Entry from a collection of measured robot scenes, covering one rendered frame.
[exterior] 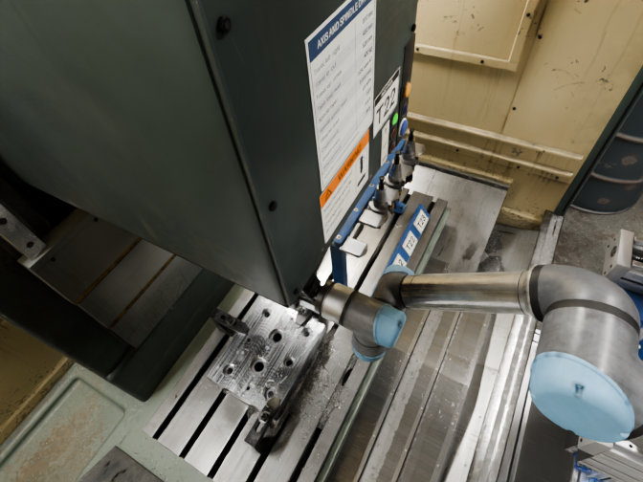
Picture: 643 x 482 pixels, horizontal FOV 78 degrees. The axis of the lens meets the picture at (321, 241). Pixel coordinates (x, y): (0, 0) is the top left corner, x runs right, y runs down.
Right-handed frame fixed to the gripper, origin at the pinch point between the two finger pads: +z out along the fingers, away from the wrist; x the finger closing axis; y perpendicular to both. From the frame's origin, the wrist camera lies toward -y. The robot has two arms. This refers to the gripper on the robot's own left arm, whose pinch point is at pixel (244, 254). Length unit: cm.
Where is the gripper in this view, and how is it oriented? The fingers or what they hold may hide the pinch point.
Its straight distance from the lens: 85.0
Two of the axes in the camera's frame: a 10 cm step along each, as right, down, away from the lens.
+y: 0.5, 5.8, 8.1
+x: 4.8, -7.3, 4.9
